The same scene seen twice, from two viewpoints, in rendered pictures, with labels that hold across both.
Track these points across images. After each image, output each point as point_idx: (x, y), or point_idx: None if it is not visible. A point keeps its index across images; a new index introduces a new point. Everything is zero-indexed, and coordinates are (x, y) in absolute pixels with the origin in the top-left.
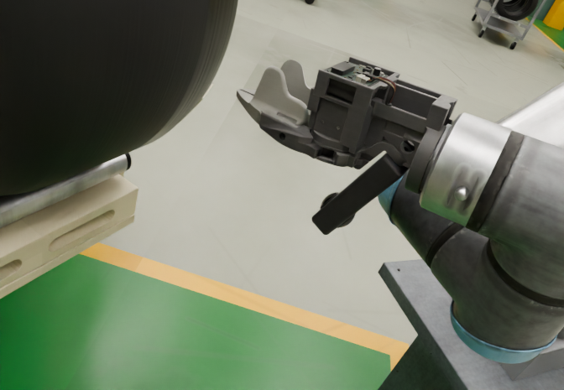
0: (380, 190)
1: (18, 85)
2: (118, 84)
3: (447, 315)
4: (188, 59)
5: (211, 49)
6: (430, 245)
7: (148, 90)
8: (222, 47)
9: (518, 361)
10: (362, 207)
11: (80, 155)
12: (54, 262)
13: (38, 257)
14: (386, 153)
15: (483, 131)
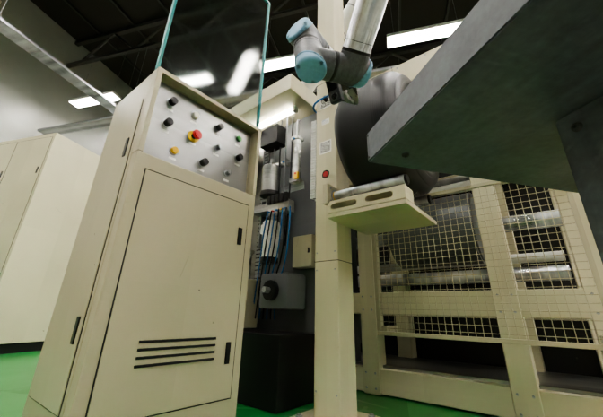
0: (325, 81)
1: (335, 132)
2: (345, 122)
3: None
4: (365, 112)
5: (374, 107)
6: None
7: (355, 122)
8: (380, 106)
9: (295, 69)
10: (327, 88)
11: (345, 144)
12: (367, 207)
13: (361, 201)
14: None
15: None
